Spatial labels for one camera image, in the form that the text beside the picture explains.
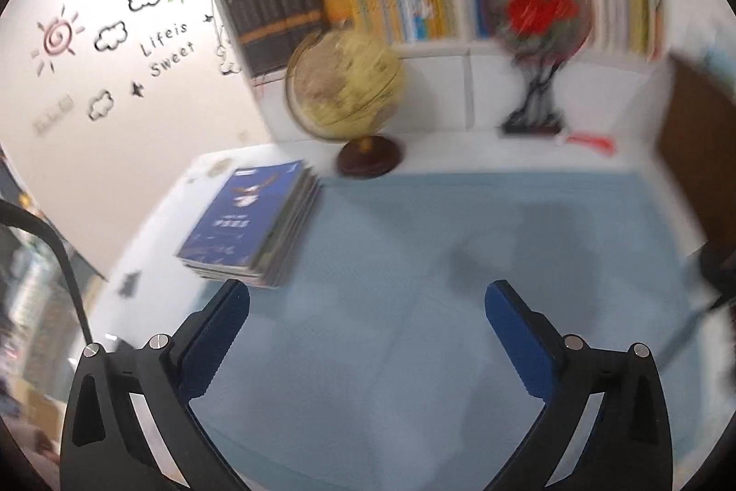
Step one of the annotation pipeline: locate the brown wooden cabinet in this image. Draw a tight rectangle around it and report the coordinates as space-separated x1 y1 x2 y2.
655 48 736 244

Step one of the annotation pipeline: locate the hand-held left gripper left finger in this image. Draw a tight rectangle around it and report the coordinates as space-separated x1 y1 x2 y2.
59 278 252 491

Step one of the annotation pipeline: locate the round decorative fan on stand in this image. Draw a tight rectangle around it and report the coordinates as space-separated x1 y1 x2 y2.
482 0 594 136

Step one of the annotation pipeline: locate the antique yellow desk globe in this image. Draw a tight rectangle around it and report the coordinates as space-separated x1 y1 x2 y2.
283 27 408 179

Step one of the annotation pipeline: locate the row of dark hardcover books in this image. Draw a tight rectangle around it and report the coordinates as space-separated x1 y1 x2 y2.
222 0 331 79

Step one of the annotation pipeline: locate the sun wall decal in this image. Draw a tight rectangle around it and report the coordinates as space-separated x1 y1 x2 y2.
31 5 87 78

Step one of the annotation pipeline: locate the stack of assorted books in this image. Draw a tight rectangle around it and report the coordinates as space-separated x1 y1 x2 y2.
175 159 323 290

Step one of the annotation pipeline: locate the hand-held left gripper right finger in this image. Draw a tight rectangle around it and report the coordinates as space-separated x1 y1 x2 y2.
484 279 673 491

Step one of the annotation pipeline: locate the red tassel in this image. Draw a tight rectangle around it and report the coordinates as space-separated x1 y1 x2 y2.
555 130 621 157

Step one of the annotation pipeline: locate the light blue quilted mat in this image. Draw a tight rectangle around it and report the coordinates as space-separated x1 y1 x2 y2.
86 169 714 491

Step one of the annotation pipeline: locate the black lettering wall decal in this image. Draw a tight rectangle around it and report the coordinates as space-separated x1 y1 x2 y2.
139 22 197 78

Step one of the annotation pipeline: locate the white wall socket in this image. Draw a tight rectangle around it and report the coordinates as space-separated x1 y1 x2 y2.
31 94 77 136

